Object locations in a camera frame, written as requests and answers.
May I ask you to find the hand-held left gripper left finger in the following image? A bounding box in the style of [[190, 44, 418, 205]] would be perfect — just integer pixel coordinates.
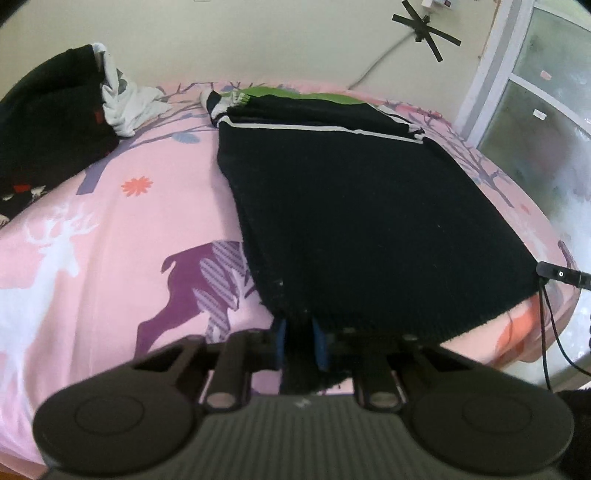
[[131, 318, 290, 412]]

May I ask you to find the black tape cross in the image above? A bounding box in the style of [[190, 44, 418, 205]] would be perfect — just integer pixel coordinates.
[[392, 0, 463, 64]]

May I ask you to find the black cable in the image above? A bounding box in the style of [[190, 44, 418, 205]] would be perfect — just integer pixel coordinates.
[[536, 276, 591, 394]]

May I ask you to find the pink printed bedsheet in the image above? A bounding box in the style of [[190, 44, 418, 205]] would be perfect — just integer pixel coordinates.
[[0, 79, 583, 468]]

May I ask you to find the black garment with red marks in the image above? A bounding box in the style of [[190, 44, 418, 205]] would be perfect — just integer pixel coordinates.
[[0, 45, 122, 227]]

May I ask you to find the white wall cable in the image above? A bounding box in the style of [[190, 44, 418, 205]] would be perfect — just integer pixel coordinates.
[[347, 31, 417, 90]]

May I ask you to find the white framed window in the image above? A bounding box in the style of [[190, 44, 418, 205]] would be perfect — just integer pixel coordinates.
[[455, 0, 591, 222]]

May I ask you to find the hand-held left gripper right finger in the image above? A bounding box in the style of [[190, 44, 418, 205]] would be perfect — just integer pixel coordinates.
[[311, 318, 463, 412]]

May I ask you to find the black green striped knit sweater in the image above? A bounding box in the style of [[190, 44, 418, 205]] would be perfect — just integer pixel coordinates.
[[201, 85, 542, 394]]

